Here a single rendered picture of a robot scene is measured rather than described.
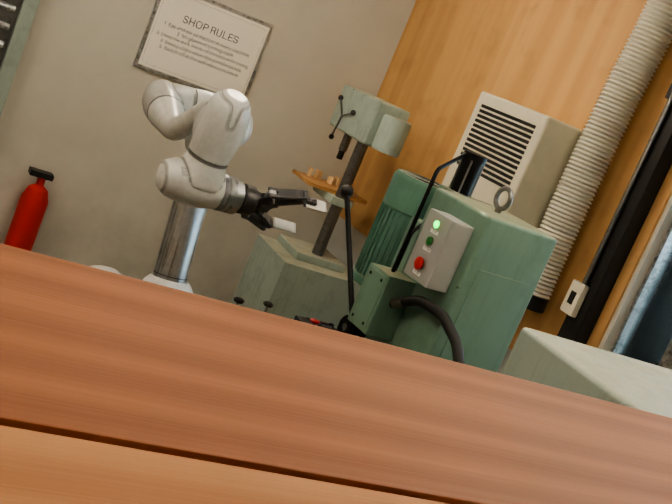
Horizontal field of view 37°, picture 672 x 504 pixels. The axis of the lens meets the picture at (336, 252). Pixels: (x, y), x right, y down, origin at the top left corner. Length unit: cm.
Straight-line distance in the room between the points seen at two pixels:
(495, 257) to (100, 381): 195
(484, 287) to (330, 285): 275
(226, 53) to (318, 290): 139
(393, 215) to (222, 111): 52
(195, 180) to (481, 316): 72
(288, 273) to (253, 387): 449
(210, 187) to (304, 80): 334
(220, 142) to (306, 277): 264
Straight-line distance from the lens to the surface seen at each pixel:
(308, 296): 496
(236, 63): 551
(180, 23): 540
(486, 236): 223
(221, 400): 37
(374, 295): 233
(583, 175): 402
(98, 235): 558
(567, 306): 396
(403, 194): 253
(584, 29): 458
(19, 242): 535
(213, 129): 233
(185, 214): 293
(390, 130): 474
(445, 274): 225
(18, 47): 522
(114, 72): 538
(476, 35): 523
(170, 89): 288
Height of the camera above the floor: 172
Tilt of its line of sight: 10 degrees down
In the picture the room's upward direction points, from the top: 23 degrees clockwise
